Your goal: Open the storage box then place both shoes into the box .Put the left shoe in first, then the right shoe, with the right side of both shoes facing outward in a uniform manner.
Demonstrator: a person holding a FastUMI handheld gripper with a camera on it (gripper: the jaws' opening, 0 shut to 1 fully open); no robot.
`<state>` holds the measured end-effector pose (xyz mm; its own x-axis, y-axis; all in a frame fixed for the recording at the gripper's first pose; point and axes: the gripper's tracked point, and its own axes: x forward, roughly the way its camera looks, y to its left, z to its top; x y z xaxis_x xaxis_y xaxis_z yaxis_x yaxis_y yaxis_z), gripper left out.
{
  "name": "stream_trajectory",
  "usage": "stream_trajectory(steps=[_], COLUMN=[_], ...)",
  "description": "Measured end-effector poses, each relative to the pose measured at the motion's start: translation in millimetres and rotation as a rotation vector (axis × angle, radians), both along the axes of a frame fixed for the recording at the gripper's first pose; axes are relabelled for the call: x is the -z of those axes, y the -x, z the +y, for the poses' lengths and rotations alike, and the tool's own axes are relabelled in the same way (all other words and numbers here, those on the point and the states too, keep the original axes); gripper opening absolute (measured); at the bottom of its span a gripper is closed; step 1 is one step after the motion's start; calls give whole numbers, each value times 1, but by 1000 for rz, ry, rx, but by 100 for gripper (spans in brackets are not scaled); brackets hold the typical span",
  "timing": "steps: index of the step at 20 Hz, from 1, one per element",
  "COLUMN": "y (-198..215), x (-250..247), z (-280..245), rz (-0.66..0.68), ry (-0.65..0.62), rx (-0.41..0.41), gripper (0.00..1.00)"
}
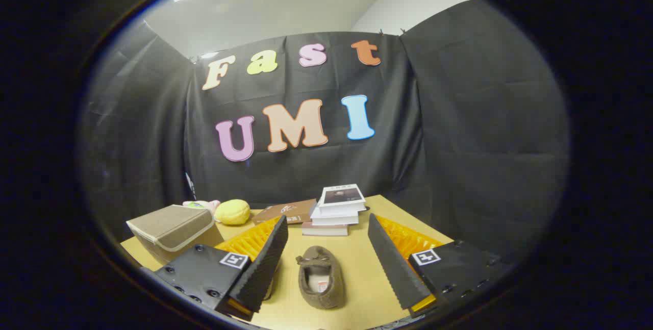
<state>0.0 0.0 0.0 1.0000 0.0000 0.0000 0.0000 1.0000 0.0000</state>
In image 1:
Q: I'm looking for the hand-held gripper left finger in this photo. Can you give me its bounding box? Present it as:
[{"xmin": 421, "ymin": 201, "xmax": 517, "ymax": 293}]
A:
[{"xmin": 153, "ymin": 215, "xmax": 289, "ymax": 321}]

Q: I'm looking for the beige fabric storage box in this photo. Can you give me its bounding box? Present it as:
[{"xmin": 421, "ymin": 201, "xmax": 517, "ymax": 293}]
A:
[{"xmin": 126, "ymin": 205, "xmax": 225, "ymax": 264}]

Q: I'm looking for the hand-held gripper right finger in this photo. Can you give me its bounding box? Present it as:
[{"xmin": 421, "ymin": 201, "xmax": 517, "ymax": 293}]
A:
[{"xmin": 367, "ymin": 213, "xmax": 513, "ymax": 318}]

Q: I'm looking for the pink cover book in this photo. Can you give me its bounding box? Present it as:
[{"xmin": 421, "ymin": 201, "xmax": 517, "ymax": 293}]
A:
[{"xmin": 302, "ymin": 221, "xmax": 350, "ymax": 237}]

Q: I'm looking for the brown cover book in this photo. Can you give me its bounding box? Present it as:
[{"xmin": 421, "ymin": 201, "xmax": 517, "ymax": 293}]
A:
[{"xmin": 252, "ymin": 198, "xmax": 318, "ymax": 225}]

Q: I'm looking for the white book dark photo cover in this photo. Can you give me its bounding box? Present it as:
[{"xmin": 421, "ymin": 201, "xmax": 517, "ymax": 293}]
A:
[{"xmin": 317, "ymin": 184, "xmax": 367, "ymax": 215}]

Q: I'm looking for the thick white book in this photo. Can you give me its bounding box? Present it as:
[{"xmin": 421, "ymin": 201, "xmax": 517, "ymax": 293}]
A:
[{"xmin": 310, "ymin": 202, "xmax": 360, "ymax": 226}]

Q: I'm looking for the yellow plush toy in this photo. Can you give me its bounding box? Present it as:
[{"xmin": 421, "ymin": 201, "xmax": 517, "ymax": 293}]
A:
[{"xmin": 214, "ymin": 199, "xmax": 251, "ymax": 226}]

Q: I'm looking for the pink green plush toy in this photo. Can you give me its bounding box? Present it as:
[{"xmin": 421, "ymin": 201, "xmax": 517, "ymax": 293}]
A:
[{"xmin": 182, "ymin": 199, "xmax": 221, "ymax": 216}]

